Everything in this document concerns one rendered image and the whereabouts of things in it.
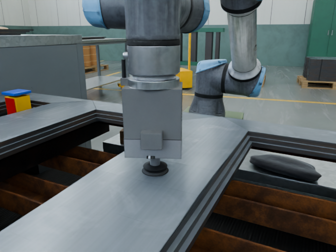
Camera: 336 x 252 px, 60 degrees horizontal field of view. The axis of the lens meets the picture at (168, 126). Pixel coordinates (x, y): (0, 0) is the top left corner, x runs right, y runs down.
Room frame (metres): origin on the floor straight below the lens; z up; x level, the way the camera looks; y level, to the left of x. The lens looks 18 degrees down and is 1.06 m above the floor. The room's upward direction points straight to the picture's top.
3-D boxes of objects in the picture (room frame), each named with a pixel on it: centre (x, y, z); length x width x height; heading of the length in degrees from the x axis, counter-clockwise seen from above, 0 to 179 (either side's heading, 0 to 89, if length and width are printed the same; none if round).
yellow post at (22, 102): (0.89, 0.47, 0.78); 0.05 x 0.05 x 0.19; 64
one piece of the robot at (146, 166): (0.42, 0.02, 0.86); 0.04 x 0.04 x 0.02
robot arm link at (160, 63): (0.42, 0.02, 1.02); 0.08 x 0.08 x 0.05
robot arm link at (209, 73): (1.17, -0.18, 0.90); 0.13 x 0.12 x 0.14; 65
